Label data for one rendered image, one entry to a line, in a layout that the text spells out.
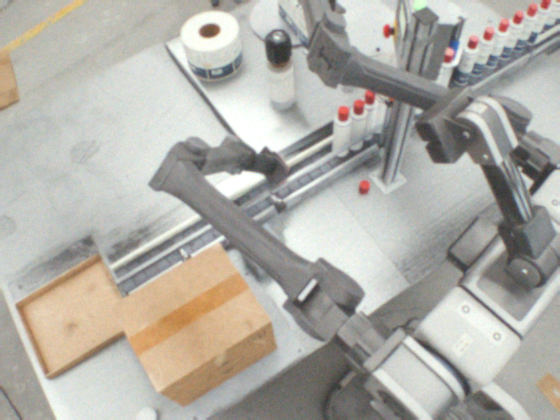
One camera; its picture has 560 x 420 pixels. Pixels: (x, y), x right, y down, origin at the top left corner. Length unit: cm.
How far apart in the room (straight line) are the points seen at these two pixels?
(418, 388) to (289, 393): 154
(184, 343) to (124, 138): 90
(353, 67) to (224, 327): 63
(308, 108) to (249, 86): 23
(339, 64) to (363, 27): 112
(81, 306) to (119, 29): 232
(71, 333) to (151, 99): 88
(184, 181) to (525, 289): 58
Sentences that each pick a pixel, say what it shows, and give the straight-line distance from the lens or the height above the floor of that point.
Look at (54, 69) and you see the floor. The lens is 354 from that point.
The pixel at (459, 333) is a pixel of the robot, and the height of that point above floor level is 153.
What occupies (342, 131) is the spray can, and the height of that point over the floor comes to 102.
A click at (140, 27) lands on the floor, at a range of 357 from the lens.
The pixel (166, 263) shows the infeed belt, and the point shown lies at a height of 88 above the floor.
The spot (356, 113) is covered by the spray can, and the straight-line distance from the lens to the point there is 156.
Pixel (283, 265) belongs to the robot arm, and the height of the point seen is 148.
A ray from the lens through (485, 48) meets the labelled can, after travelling 188.
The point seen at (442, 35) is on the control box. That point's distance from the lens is 125.
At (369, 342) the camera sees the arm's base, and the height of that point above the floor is 149.
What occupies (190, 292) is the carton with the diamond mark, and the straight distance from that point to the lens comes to 125.
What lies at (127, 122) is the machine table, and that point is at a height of 83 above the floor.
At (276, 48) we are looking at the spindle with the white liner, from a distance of 158.
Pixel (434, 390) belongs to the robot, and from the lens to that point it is 80.
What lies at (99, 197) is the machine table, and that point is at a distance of 179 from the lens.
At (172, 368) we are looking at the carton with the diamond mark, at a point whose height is 112.
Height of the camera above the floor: 227
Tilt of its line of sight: 63 degrees down
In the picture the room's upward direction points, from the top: 7 degrees counter-clockwise
